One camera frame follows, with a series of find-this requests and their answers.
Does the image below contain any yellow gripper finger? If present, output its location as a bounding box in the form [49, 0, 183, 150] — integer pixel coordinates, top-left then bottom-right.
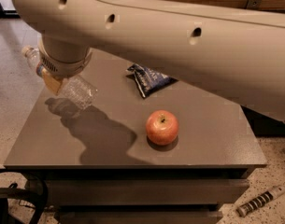
[41, 69, 63, 95]

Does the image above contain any black chair frame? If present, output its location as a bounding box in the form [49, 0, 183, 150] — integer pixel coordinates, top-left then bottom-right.
[0, 174, 48, 224]

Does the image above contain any grey table with drawers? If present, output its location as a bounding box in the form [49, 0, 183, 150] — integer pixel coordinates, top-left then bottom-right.
[5, 52, 266, 224]

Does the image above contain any red apple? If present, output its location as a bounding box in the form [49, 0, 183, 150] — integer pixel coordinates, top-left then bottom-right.
[146, 110, 179, 146]

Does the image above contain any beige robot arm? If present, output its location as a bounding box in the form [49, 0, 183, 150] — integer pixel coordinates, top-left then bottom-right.
[12, 0, 285, 123]

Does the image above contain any blue chip bag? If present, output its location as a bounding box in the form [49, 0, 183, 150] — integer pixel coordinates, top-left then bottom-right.
[127, 63, 177, 98]

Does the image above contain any clear plastic water bottle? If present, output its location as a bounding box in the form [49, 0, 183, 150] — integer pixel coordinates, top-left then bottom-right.
[21, 46, 97, 110]

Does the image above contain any right metal bracket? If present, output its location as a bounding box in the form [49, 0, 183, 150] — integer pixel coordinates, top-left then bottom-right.
[246, 0, 263, 10]

